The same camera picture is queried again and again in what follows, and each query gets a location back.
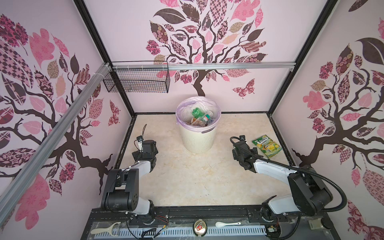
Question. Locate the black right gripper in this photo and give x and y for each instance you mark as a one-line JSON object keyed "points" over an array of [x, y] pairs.
{"points": [[253, 151]]}

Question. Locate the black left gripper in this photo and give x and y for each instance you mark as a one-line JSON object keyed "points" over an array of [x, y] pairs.
{"points": [[136, 155]]}

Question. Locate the white bin with pink liner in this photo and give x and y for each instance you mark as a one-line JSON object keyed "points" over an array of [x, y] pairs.
{"points": [[197, 139]]}

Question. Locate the brown Nescafe bottle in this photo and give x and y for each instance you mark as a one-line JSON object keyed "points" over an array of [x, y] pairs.
{"points": [[198, 122]]}

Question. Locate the green Sprite bottle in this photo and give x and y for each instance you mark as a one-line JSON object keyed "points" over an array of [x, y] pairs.
{"points": [[197, 113]]}

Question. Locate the white flower label tea bottle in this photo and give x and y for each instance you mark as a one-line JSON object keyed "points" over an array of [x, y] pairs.
{"points": [[207, 118]]}

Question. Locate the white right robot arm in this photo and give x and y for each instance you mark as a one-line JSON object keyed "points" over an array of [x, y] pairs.
{"points": [[309, 195]]}

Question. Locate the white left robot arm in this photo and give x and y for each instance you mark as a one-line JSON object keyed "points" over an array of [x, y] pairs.
{"points": [[122, 186]]}

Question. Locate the green Fox's candy bag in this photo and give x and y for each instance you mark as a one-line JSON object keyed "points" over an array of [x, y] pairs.
{"points": [[269, 147]]}

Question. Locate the white plastic spoon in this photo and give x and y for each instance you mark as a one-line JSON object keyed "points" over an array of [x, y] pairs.
{"points": [[222, 224]]}

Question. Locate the silver drink can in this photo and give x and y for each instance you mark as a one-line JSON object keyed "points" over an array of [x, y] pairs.
{"points": [[200, 228]]}

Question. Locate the white vegetable peeler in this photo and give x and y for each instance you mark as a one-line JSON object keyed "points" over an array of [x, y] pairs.
{"points": [[112, 230]]}

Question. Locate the small beige box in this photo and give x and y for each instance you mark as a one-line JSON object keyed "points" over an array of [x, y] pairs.
{"points": [[315, 224]]}

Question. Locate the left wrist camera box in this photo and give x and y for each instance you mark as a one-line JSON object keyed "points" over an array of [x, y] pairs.
{"points": [[139, 141]]}

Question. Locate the black wire basket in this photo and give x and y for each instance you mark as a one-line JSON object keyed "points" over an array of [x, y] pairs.
{"points": [[138, 77]]}

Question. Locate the white slotted cable duct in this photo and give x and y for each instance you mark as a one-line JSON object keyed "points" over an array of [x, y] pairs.
{"points": [[180, 232]]}

